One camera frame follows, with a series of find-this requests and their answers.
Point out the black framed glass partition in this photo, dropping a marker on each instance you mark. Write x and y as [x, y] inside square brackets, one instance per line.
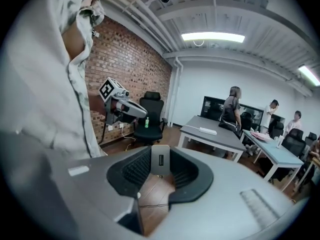
[212, 109]

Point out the black office chair with headrest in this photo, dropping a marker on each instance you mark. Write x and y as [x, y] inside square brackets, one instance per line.
[147, 132]

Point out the white plastic adapter block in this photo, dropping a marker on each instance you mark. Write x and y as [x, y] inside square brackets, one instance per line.
[208, 131]

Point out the white wall socket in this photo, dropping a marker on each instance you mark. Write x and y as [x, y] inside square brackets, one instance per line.
[110, 128]
[121, 125]

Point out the white vertical wall pipe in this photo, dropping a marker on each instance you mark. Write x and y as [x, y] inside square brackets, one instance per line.
[178, 96]

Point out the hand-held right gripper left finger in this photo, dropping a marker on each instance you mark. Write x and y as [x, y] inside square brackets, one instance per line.
[100, 179]

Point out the person's left forearm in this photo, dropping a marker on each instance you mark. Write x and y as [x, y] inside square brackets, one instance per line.
[96, 106]

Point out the grey table white legs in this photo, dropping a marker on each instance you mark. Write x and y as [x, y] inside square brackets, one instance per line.
[212, 139]

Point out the white green patterned shirt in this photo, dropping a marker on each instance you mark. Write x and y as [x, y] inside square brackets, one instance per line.
[37, 84]

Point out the white tumbler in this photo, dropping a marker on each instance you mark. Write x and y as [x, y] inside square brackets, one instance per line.
[279, 141]

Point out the light blue desk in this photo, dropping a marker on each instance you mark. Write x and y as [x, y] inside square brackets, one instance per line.
[277, 154]

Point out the pink cloth item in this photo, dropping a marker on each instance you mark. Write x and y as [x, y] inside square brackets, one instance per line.
[260, 135]

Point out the green drink bottle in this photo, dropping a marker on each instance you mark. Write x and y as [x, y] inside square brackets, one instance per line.
[147, 123]

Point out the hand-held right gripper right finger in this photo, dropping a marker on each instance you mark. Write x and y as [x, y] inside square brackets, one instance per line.
[225, 184]

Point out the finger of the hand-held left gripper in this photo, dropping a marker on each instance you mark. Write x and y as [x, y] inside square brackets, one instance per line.
[138, 111]

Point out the long ceiling light panel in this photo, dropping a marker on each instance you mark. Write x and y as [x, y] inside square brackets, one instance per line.
[212, 37]
[310, 75]

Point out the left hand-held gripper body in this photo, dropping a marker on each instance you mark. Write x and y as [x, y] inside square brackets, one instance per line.
[110, 90]

